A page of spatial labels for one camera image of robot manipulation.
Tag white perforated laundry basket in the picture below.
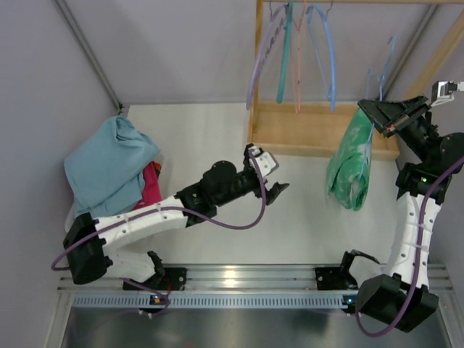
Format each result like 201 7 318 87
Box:
65 206 75 233

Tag pink wire hanger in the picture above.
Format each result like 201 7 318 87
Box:
292 1 307 115

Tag aluminium rail base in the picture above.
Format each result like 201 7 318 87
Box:
57 264 453 292

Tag thick blue plastic hanger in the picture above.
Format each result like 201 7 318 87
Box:
305 4 337 112

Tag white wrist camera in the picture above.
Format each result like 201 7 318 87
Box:
431 81 464 107
243 143 279 178

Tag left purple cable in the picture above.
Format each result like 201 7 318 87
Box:
50 148 268 315

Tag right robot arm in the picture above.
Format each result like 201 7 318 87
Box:
341 96 463 338

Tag lilac wavy hanger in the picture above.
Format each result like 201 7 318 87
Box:
246 4 289 110

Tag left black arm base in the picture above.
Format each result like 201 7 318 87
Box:
141 267 187 291

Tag green tie-dye trousers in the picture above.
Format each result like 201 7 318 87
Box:
326 109 373 211

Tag orange garment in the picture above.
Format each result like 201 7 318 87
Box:
152 161 162 172

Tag grey slotted cable duct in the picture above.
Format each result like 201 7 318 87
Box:
72 293 354 310

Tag thin blue wire hanger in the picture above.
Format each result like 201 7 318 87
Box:
351 36 396 190

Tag wooden clothes rack frame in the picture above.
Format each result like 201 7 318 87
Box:
246 1 463 161

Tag pink garment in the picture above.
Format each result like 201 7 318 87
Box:
133 161 162 210

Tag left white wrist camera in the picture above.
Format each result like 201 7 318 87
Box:
243 143 279 178

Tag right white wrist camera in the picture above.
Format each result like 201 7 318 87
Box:
431 81 464 107

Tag light blue garment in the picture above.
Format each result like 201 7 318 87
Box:
64 116 160 218

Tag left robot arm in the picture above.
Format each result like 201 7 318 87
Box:
63 160 288 286

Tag teal plastic hanger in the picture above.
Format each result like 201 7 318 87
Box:
276 1 294 104

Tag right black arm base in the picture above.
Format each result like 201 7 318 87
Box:
315 267 358 291

